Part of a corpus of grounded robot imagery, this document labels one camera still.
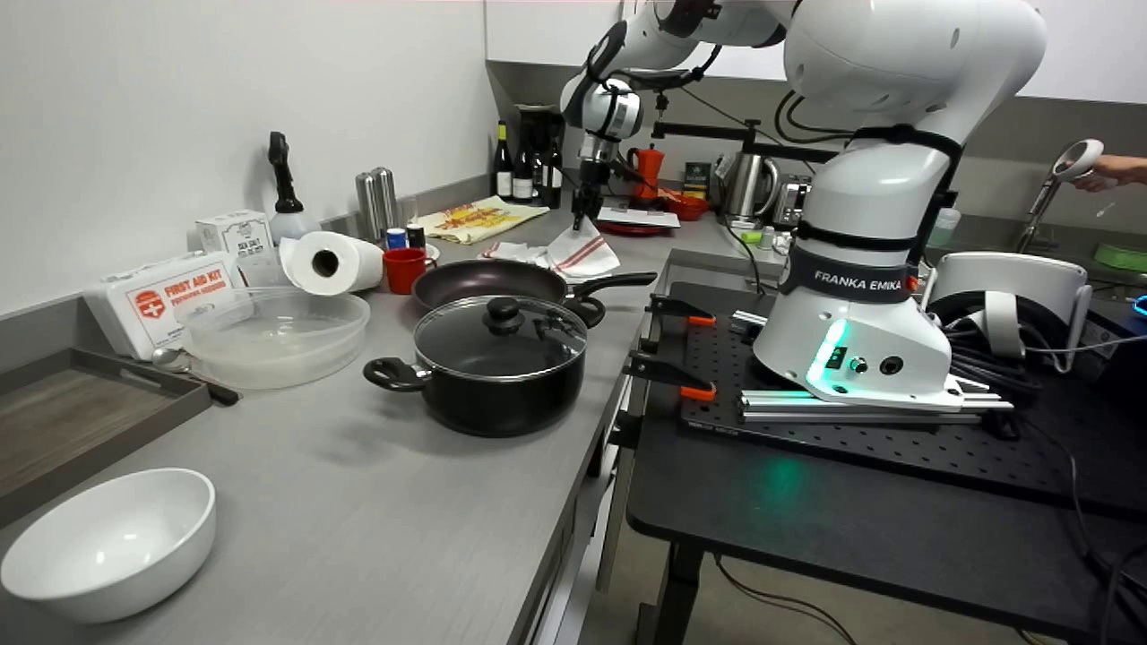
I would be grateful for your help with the white red striped towel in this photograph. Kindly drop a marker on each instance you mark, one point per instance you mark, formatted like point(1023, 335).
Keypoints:
point(587, 254)

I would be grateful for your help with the white first aid box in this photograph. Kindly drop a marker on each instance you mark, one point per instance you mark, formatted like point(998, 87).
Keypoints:
point(168, 299)

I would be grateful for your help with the black perforated table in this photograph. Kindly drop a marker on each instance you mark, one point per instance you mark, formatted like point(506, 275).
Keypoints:
point(863, 502)

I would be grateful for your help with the operator bare hand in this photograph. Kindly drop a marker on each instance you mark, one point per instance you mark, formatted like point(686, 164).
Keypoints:
point(1108, 173)

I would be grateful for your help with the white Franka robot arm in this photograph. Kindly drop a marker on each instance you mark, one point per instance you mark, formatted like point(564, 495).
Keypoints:
point(883, 179)

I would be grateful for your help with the green flat object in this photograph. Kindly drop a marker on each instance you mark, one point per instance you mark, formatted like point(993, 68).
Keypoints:
point(1120, 263)

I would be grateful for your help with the silver kettle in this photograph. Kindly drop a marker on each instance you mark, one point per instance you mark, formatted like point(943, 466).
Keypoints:
point(746, 189)

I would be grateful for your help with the silver aluminium rail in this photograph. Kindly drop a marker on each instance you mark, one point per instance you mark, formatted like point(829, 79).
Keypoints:
point(863, 410)

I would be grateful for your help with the red cup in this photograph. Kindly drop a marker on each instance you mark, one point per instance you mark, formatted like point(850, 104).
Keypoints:
point(406, 275)

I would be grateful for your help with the white red flat tray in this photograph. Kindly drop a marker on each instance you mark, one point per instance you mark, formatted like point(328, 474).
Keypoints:
point(648, 221)

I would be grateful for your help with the white VR headset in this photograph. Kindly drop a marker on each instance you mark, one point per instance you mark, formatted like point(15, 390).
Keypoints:
point(1015, 275)

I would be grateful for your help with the red moka pot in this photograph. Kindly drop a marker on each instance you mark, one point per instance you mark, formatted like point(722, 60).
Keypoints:
point(649, 177)

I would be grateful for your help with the small white carton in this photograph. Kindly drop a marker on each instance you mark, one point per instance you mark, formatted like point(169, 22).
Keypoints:
point(234, 239)

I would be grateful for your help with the small white label strip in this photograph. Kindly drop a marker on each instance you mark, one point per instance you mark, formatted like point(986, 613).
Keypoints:
point(752, 319)

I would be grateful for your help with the silver steel grinder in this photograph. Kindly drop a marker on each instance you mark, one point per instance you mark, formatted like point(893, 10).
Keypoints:
point(393, 197)
point(368, 203)

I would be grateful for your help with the dark glass bottle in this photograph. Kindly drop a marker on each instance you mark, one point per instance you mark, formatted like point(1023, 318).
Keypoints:
point(526, 173)
point(550, 173)
point(502, 173)

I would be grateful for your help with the silver metal lever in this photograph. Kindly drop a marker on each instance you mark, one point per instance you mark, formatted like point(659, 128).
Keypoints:
point(1044, 215)

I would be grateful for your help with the dark spice jar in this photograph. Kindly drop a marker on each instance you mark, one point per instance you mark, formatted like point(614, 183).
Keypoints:
point(416, 239)

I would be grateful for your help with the white folded napkin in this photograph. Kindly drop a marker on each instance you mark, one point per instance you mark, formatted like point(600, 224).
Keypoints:
point(519, 254)

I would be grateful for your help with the glass pot lid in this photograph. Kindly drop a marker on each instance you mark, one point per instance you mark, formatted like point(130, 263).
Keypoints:
point(477, 343)

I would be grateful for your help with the clear plastic bowl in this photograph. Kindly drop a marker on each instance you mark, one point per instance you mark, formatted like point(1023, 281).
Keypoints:
point(275, 343)

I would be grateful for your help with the operator bare forearm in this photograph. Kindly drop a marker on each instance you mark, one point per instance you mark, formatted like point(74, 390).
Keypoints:
point(1136, 169)

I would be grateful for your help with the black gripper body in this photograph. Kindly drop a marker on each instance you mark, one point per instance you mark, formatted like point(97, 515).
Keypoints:
point(592, 164)

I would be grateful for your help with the black cooking pot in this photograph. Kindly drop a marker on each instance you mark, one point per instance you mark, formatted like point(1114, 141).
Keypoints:
point(502, 400)

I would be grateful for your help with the white ceramic bowl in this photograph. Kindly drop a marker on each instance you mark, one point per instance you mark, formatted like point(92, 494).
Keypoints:
point(109, 544)

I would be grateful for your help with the grey recessed tray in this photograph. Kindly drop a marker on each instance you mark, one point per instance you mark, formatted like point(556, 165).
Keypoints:
point(74, 417)

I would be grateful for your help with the black frying pan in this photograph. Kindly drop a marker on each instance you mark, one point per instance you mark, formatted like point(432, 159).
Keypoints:
point(477, 283)

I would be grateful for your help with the grey counter cabinet front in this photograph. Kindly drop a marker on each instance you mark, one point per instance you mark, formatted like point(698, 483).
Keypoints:
point(575, 575)

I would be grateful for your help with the small red container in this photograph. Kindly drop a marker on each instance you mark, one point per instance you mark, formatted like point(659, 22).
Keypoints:
point(691, 205)

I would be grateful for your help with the white paper towel roll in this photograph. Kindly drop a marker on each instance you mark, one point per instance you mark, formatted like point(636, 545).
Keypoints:
point(344, 263)

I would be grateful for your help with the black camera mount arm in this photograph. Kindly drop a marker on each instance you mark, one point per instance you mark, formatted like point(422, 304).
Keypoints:
point(740, 136)

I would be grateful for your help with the white handheld controller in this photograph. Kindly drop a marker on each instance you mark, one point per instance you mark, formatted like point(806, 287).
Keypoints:
point(1079, 152)

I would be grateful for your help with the black orange bar clamp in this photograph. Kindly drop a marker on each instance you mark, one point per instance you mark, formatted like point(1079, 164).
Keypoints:
point(686, 318)
point(677, 385)

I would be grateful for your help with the blue lid spice jar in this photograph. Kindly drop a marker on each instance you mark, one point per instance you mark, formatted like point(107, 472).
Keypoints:
point(395, 239)

